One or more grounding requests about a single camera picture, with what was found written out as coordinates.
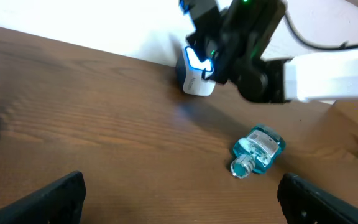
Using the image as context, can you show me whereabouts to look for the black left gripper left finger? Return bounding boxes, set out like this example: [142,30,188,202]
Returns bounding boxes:
[0,171,86,224]

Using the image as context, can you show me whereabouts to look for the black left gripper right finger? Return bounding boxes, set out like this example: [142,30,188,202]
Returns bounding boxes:
[277,173,358,224]

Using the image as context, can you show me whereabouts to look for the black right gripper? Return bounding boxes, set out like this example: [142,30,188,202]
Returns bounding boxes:
[185,0,287,84]

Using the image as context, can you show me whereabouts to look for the teal mouthwash bottle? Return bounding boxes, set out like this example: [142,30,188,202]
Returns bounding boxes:
[230,124,286,179]

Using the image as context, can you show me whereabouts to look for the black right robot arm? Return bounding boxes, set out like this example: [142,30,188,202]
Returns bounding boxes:
[175,0,358,104]

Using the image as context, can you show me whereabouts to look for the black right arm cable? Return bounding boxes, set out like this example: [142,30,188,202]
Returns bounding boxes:
[283,11,358,52]

